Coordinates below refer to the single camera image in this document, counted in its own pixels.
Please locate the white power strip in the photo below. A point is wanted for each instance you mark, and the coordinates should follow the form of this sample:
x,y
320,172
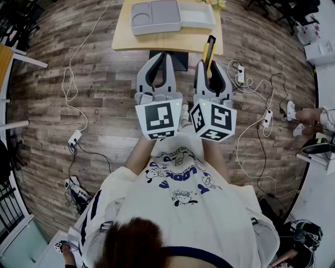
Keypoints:
x,y
75,137
267,119

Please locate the white printed t-shirt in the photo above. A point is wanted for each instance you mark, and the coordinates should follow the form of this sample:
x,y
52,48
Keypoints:
x,y
183,209

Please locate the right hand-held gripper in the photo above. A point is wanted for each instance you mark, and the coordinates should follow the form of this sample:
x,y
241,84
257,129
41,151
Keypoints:
x,y
217,119

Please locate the white cardboard boxes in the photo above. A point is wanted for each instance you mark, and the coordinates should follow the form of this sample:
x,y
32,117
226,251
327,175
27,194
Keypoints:
x,y
318,44

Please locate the white box with grey tray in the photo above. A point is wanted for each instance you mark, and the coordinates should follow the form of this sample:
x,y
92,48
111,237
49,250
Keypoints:
x,y
159,15

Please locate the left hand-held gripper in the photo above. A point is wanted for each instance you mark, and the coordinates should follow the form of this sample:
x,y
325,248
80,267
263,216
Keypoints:
x,y
158,117

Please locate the black rounded device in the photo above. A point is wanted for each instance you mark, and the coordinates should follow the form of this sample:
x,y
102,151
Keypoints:
x,y
318,147

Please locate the orange flowers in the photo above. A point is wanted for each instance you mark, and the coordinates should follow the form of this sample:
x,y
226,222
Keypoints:
x,y
218,3

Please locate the person's white shoe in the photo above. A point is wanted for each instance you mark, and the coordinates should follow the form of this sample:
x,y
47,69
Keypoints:
x,y
298,131
290,110
185,115

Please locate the black table base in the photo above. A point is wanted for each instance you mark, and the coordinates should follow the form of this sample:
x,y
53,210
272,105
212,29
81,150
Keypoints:
x,y
180,61

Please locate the yellow utility knife small item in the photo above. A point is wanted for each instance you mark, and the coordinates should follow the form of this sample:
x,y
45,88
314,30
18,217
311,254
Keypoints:
x,y
209,49

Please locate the black office chair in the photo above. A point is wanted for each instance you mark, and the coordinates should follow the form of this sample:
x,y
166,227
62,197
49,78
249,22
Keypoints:
x,y
288,10

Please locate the wooden side table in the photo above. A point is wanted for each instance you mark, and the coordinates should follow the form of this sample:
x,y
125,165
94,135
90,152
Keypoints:
x,y
10,60

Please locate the person's right forearm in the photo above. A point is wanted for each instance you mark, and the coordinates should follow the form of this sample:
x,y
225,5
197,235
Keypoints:
x,y
216,159

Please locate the person's left forearm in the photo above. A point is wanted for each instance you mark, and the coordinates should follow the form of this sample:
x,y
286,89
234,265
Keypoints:
x,y
140,154

